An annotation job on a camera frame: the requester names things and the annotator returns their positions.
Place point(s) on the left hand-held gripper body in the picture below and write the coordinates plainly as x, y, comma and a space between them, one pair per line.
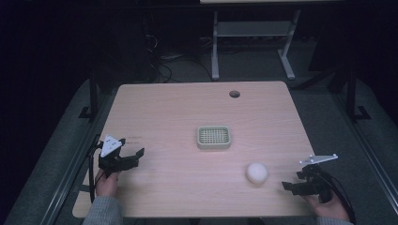
110, 157

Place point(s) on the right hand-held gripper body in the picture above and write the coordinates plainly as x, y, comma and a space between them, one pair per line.
314, 178

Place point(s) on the white round soap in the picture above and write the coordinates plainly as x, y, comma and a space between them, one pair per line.
257, 172

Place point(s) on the green soap dish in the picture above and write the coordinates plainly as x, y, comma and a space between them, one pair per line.
214, 137

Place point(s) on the person's left hand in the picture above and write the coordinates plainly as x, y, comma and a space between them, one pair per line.
107, 185

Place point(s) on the person's right hand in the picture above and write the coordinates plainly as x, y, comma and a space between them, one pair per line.
330, 208

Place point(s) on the black metal stand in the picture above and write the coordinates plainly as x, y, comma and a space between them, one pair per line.
93, 93
352, 93

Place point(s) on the white metal desk frame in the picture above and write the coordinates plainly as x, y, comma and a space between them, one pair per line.
255, 29

